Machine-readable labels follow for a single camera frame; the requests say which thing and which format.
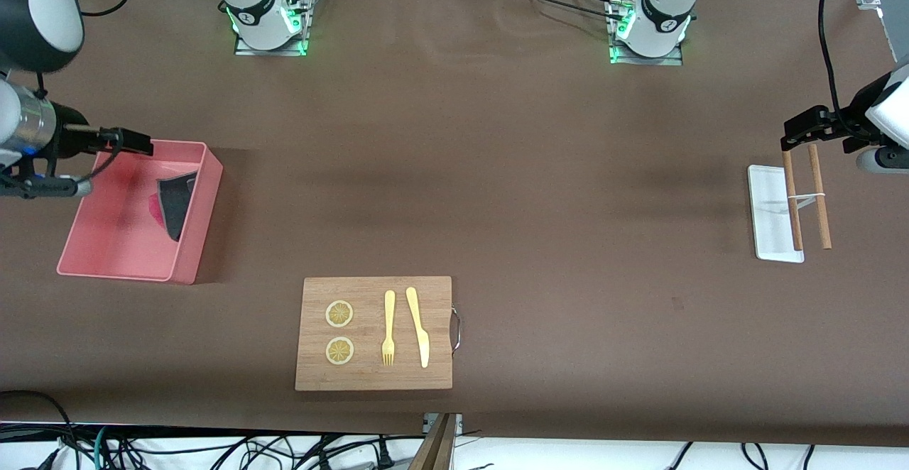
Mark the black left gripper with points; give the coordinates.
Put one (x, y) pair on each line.
(854, 116)

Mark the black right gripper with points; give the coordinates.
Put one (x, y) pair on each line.
(69, 138)

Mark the pink and grey cloth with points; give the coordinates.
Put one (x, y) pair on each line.
(174, 204)

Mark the wooden rack rod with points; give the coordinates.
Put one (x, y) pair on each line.
(795, 221)
(822, 214)

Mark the pink plastic bin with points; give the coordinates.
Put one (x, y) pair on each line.
(113, 243)

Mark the white rack base tray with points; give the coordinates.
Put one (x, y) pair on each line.
(770, 228)

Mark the lemon slice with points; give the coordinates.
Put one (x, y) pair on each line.
(339, 351)
(339, 314)

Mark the yellow plastic fork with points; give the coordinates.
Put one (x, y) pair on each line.
(389, 314)

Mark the brown table cover sheet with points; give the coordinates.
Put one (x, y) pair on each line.
(497, 172)

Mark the yellow plastic knife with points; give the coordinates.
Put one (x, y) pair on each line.
(414, 307)

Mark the wooden cutting board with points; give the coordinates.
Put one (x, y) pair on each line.
(369, 379)

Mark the wooden beam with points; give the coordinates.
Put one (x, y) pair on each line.
(433, 449)

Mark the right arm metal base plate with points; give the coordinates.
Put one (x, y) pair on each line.
(245, 49)

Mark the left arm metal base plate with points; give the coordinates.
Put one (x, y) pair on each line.
(621, 59)

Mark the small metal bracket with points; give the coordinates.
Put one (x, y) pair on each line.
(456, 422)

